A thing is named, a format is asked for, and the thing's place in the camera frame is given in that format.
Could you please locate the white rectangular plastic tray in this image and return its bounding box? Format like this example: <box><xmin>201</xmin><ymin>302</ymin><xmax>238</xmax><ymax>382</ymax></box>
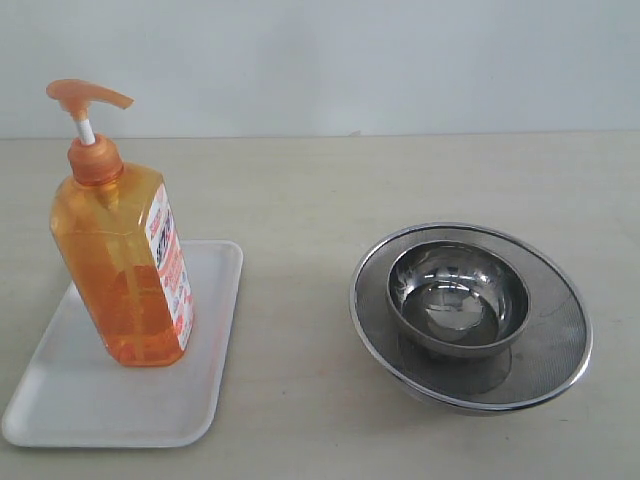
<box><xmin>2</xmin><ymin>240</ymin><xmax>243</xmax><ymax>448</ymax></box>

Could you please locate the small stainless steel bowl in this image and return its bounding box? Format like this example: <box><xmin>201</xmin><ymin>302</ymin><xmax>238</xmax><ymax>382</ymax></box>
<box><xmin>385</xmin><ymin>240</ymin><xmax>531</xmax><ymax>359</ymax></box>

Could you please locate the steel mesh strainer basin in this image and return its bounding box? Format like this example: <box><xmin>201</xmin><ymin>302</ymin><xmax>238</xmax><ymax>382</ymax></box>
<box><xmin>349</xmin><ymin>222</ymin><xmax>593</xmax><ymax>413</ymax></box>

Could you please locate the orange pump soap bottle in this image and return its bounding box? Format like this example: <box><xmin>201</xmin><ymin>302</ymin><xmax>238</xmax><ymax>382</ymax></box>
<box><xmin>46</xmin><ymin>79</ymin><xmax>195</xmax><ymax>367</ymax></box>

